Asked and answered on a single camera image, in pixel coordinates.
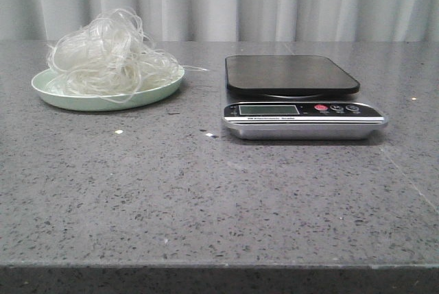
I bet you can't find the white translucent vermicelli bundle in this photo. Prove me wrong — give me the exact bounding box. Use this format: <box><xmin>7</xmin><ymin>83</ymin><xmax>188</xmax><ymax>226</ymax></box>
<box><xmin>45</xmin><ymin>8</ymin><xmax>200</xmax><ymax>103</ymax></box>

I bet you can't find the black silver kitchen scale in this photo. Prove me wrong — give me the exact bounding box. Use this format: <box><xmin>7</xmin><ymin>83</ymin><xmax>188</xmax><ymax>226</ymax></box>
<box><xmin>222</xmin><ymin>55</ymin><xmax>388</xmax><ymax>140</ymax></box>

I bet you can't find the light green round plate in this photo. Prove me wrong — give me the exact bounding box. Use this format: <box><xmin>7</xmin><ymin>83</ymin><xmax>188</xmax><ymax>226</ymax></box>
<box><xmin>32</xmin><ymin>67</ymin><xmax>185</xmax><ymax>112</ymax></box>

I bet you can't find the grey pleated curtain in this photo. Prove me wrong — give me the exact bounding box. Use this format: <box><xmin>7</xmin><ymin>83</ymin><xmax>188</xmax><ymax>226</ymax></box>
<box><xmin>1</xmin><ymin>0</ymin><xmax>438</xmax><ymax>42</ymax></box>

